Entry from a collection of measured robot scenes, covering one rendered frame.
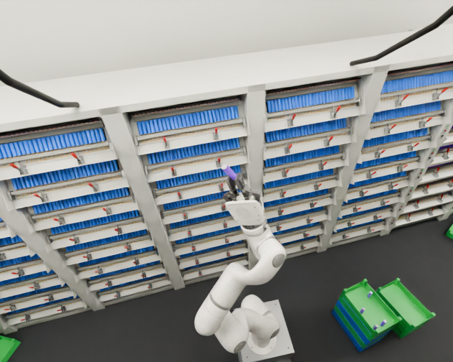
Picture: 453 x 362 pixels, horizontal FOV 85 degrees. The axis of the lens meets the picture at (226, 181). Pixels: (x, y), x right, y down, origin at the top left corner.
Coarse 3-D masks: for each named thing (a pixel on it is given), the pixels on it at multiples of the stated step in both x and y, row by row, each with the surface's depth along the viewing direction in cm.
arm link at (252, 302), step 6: (252, 294) 138; (246, 300) 134; (252, 300) 133; (258, 300) 134; (246, 306) 132; (252, 306) 131; (258, 306) 130; (264, 306) 131; (258, 312) 128; (264, 312) 128
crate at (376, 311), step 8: (352, 288) 180; (360, 288) 181; (368, 288) 178; (344, 296) 175; (352, 296) 177; (360, 296) 177; (376, 296) 173; (352, 304) 168; (360, 304) 173; (368, 304) 172; (376, 304) 172; (384, 304) 168; (368, 312) 168; (376, 312) 168; (384, 312) 167; (392, 312) 163; (368, 320) 164; (376, 320) 164; (392, 320) 163; (400, 320) 157; (368, 328) 160; (384, 328) 160
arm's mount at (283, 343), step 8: (272, 304) 170; (280, 312) 166; (280, 320) 162; (280, 328) 159; (280, 336) 156; (288, 336) 155; (280, 344) 153; (288, 344) 152; (248, 352) 151; (272, 352) 150; (280, 352) 150; (288, 352) 149; (248, 360) 148; (256, 360) 148; (264, 360) 149; (272, 360) 152
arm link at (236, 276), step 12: (276, 240) 77; (264, 252) 74; (276, 252) 73; (240, 264) 86; (264, 264) 73; (276, 264) 73; (228, 276) 82; (240, 276) 78; (252, 276) 74; (264, 276) 74; (216, 288) 84; (228, 288) 82; (240, 288) 82; (216, 300) 83; (228, 300) 82
